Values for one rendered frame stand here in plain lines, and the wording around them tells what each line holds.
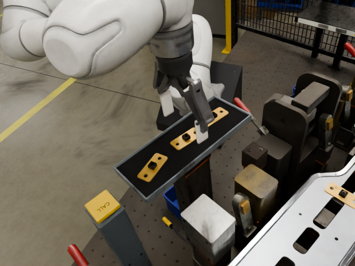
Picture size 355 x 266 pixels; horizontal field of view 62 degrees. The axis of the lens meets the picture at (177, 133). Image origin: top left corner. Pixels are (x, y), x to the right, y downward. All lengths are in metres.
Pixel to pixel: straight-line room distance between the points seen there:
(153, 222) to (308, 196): 0.58
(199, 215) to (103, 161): 1.79
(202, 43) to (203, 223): 0.76
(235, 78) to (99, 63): 1.01
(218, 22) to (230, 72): 2.02
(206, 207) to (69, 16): 0.49
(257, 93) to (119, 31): 1.32
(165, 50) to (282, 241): 0.52
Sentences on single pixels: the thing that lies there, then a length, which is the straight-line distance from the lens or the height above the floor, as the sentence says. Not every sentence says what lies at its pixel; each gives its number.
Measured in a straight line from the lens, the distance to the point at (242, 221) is 0.76.
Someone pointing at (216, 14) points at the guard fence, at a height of 0.40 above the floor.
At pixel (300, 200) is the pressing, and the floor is 1.00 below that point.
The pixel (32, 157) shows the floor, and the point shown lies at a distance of 2.78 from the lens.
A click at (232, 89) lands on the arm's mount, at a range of 1.34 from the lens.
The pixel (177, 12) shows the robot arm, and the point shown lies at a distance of 0.52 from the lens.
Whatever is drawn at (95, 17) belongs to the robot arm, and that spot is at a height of 1.58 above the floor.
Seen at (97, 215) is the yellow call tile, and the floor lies 1.16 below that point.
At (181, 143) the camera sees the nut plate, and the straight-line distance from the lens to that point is 0.76.
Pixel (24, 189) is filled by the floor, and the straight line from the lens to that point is 2.56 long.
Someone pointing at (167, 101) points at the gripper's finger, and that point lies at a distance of 0.75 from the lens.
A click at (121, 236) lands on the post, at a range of 0.76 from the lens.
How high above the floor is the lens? 1.71
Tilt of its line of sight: 44 degrees down
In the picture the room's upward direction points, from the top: 11 degrees counter-clockwise
